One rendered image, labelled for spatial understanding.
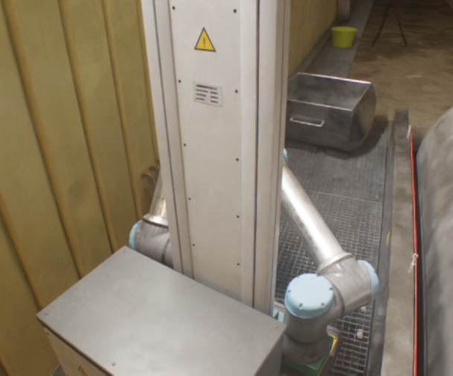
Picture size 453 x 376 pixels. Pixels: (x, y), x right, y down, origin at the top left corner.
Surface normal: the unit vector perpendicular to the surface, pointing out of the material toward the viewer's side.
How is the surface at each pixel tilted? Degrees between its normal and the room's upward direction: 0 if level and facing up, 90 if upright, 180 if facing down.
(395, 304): 0
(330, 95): 90
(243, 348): 0
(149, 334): 0
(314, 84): 90
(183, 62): 90
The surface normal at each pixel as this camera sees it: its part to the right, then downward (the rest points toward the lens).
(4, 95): 0.92, 0.17
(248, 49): -0.57, 0.45
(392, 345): -0.07, -0.86
